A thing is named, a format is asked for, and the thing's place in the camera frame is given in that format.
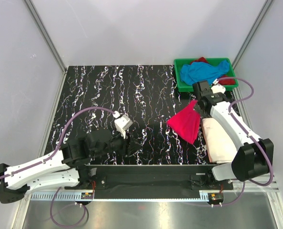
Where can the blue t shirt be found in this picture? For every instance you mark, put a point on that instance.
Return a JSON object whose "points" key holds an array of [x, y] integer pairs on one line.
{"points": [[201, 71]]}

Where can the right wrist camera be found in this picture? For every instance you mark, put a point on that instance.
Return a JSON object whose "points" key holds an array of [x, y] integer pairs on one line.
{"points": [[217, 88]]}

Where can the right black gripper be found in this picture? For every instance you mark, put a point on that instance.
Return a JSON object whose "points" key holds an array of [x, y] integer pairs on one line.
{"points": [[205, 114]]}

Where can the folded white t shirt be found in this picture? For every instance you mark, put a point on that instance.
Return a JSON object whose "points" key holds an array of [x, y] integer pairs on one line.
{"points": [[220, 147]]}

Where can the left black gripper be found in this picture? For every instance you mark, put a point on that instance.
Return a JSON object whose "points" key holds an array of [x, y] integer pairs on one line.
{"points": [[130, 145]]}

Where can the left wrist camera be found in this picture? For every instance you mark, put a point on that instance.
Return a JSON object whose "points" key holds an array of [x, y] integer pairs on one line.
{"points": [[122, 123]]}

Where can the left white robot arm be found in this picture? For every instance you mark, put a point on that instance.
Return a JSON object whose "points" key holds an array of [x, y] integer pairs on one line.
{"points": [[65, 168]]}

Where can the black marble pattern mat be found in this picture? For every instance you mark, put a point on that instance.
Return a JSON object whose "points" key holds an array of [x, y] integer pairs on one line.
{"points": [[147, 94]]}

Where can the pink t shirt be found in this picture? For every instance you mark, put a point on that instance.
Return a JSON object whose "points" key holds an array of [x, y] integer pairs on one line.
{"points": [[186, 123]]}

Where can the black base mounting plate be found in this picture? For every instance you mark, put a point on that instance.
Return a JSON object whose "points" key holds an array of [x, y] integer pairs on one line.
{"points": [[170, 182]]}

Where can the dark red t shirt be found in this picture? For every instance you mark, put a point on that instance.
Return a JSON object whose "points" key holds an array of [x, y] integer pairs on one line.
{"points": [[228, 79]]}

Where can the green plastic bin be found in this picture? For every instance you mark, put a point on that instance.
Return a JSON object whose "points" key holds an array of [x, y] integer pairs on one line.
{"points": [[183, 87]]}

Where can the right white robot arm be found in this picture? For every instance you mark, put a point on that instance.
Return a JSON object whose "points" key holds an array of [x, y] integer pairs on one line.
{"points": [[254, 155]]}

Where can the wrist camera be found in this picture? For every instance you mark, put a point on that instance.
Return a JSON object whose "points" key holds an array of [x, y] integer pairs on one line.
{"points": [[122, 123], [217, 88]]}

